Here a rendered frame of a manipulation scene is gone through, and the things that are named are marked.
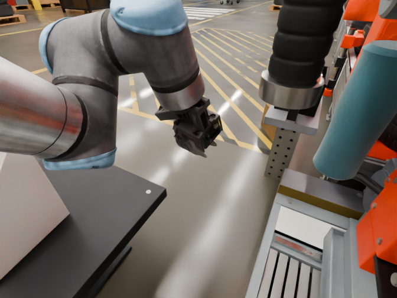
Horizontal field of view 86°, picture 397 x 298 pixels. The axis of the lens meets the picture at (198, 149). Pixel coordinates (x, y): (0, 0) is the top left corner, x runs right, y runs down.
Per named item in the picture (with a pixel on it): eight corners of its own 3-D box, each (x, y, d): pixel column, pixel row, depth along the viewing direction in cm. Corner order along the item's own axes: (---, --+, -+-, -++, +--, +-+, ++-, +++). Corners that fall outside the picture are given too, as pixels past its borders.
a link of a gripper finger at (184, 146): (186, 156, 52) (175, 133, 45) (182, 153, 53) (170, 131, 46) (198, 142, 54) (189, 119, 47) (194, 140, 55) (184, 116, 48)
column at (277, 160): (283, 181, 110) (309, 109, 84) (263, 175, 114) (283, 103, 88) (286, 169, 117) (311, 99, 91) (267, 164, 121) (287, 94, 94)
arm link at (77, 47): (27, 81, 30) (103, 69, 27) (35, 7, 31) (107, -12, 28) (80, 104, 39) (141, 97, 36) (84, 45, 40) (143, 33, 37)
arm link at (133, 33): (116, -15, 30) (182, -33, 28) (152, 62, 40) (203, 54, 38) (91, 19, 25) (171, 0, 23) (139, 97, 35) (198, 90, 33)
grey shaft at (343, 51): (329, 98, 175) (358, 29, 144) (322, 97, 177) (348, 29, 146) (329, 94, 182) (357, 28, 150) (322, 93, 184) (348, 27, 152)
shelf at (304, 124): (314, 136, 69) (318, 128, 67) (262, 123, 75) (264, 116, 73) (322, 88, 99) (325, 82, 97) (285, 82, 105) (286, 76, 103)
